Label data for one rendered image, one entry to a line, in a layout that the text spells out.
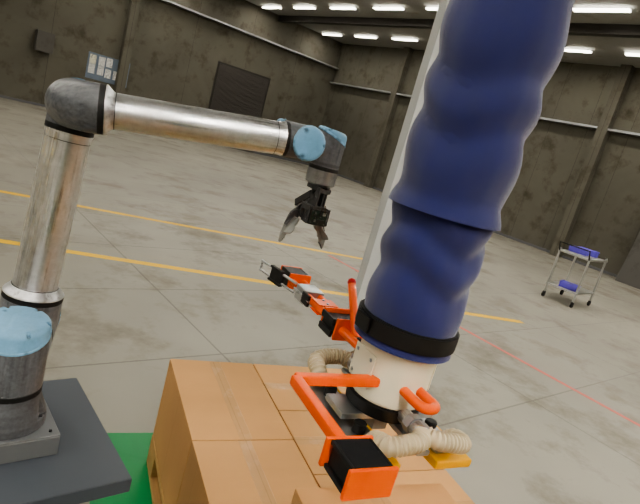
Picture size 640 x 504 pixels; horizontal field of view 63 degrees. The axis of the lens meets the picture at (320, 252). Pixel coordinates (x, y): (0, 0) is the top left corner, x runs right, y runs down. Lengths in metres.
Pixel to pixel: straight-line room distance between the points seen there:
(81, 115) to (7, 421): 0.74
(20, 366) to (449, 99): 1.12
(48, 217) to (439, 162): 0.98
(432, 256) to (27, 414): 1.04
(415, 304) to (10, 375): 0.94
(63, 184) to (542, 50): 1.13
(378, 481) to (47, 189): 1.06
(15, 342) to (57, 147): 0.48
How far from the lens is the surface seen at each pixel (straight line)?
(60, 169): 1.47
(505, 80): 1.04
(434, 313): 1.07
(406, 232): 1.05
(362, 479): 0.82
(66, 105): 1.34
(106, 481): 1.50
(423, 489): 1.41
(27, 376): 1.46
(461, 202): 1.03
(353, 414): 1.17
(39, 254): 1.53
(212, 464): 1.94
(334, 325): 1.36
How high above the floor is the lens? 1.69
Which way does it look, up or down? 12 degrees down
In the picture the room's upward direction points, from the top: 16 degrees clockwise
